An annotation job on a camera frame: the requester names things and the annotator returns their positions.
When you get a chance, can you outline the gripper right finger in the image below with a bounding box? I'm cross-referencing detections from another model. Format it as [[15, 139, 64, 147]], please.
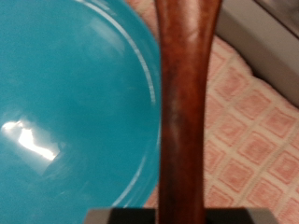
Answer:
[[205, 207, 279, 224]]

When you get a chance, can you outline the blue plastic plate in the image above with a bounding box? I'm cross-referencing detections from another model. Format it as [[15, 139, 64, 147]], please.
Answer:
[[0, 0, 163, 224]]

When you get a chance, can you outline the grey plastic crate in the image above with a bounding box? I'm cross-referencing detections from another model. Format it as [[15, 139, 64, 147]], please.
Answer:
[[214, 0, 299, 108]]

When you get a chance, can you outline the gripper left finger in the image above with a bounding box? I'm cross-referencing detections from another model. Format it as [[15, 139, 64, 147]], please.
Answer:
[[83, 207, 157, 224]]

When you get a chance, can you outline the pink checkered cloth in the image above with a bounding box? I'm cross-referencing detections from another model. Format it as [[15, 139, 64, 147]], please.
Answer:
[[124, 0, 299, 224]]

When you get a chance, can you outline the brown wooden spoon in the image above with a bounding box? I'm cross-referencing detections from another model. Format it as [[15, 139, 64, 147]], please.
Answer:
[[154, 0, 223, 224]]

